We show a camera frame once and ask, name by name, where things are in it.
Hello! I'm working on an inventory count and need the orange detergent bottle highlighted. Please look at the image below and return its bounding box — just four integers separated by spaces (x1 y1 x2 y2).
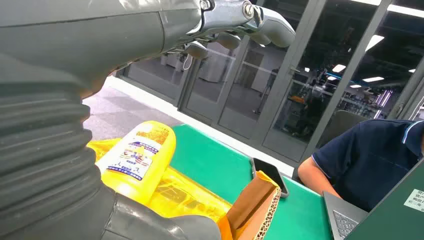
96 120 177 206

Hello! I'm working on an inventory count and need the yellow plastic sheet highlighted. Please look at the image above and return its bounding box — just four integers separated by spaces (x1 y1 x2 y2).
86 137 233 223

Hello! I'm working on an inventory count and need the grey framed glass partition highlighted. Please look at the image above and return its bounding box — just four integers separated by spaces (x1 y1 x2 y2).
115 0 424 163

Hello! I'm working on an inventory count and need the black smartphone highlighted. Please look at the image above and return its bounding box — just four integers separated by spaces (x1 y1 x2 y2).
251 157 290 199

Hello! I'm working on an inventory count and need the brown cardboard piece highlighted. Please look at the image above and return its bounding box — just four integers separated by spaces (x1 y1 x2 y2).
216 170 282 240

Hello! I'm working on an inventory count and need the person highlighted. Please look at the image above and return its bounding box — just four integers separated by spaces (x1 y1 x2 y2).
297 119 424 213

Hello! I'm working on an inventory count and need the dark green laptop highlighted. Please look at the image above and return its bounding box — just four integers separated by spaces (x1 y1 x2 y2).
322 158 424 240

